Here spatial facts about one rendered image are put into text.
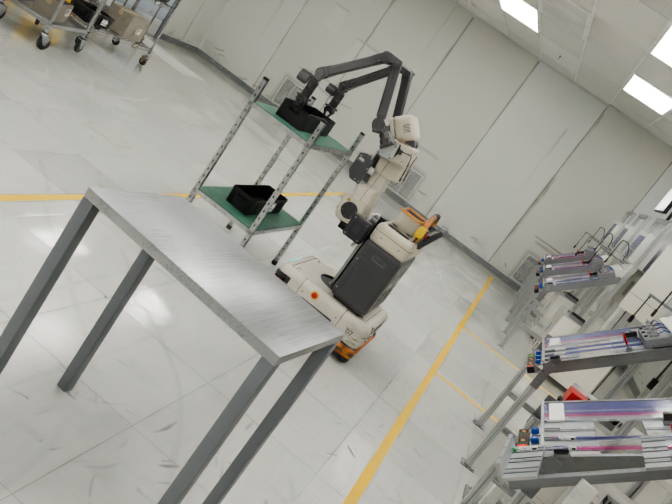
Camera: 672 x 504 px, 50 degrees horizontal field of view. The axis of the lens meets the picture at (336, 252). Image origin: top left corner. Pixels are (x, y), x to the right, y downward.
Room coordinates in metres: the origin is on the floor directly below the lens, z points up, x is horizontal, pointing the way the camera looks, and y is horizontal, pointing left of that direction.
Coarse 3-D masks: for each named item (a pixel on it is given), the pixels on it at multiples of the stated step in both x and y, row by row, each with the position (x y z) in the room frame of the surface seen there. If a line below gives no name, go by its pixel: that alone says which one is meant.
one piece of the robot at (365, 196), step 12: (396, 156) 4.22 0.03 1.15; (408, 156) 4.22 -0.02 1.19; (384, 168) 4.28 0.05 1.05; (396, 168) 4.27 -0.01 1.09; (408, 168) 4.38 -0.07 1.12; (372, 180) 4.30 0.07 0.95; (384, 180) 4.29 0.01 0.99; (396, 180) 4.27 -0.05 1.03; (360, 192) 4.26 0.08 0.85; (372, 192) 4.25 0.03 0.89; (348, 204) 4.26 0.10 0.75; (360, 204) 4.25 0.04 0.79; (372, 204) 4.35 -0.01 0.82; (336, 216) 4.27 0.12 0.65; (348, 216) 4.25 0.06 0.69
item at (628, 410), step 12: (552, 408) 3.02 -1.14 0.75; (564, 408) 3.01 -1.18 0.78; (576, 408) 3.00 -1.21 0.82; (588, 408) 2.99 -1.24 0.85; (600, 408) 2.97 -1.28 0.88; (612, 408) 2.96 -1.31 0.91; (624, 408) 2.95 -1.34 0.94; (636, 408) 2.94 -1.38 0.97; (648, 408) 2.94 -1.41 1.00; (660, 408) 2.92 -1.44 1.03; (552, 420) 2.86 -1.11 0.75; (564, 420) 2.85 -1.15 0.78; (576, 420) 2.85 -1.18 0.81; (588, 420) 2.84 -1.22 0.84; (600, 420) 2.84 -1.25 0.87; (612, 420) 2.83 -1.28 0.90; (624, 420) 2.82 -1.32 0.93; (636, 420) 2.82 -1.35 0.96
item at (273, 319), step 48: (96, 192) 1.82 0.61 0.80; (144, 192) 2.06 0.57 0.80; (144, 240) 1.76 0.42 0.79; (192, 240) 1.95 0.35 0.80; (48, 288) 1.83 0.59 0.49; (192, 288) 1.70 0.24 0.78; (240, 288) 1.86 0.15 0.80; (288, 288) 2.10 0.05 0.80; (0, 336) 1.82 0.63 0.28; (96, 336) 2.21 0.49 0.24; (240, 336) 1.66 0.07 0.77; (288, 336) 1.77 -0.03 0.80; (336, 336) 1.99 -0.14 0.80; (192, 480) 1.63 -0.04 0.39
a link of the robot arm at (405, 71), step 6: (402, 66) 4.56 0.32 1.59; (402, 72) 4.56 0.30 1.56; (408, 72) 4.54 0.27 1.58; (402, 78) 4.57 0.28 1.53; (408, 78) 4.55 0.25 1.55; (402, 84) 4.57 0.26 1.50; (408, 84) 4.57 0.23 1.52; (402, 90) 4.57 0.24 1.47; (408, 90) 4.59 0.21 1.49; (402, 96) 4.57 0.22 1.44; (396, 102) 4.58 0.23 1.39; (402, 102) 4.57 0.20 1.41; (396, 108) 4.58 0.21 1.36; (402, 108) 4.58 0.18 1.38; (396, 114) 4.58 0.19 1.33; (402, 114) 4.59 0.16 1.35
